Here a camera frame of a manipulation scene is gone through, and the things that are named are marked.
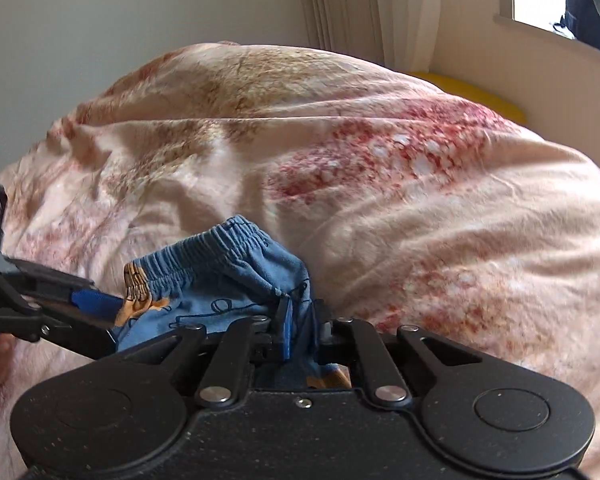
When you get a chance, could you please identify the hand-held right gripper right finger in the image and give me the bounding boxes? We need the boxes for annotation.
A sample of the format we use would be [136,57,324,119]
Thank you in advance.
[314,302,482,407]

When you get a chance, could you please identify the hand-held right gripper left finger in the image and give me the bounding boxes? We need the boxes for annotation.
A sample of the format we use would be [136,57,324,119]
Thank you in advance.
[112,300,294,408]

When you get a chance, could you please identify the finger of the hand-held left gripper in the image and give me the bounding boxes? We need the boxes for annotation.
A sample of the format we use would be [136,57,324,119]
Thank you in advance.
[0,266,119,362]
[2,257,124,321]

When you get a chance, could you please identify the blue patterned pants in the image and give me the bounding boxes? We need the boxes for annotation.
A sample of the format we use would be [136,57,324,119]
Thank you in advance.
[112,215,355,391]

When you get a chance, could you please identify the pink floral blanket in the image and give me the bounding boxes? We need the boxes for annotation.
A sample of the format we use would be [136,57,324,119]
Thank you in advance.
[0,42,600,480]

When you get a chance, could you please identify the yellow cushion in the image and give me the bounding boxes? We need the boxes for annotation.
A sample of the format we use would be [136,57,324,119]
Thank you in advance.
[409,71,527,124]

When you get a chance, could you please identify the beige pleated curtain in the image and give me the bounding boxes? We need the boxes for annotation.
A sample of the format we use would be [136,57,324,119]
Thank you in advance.
[305,0,387,63]

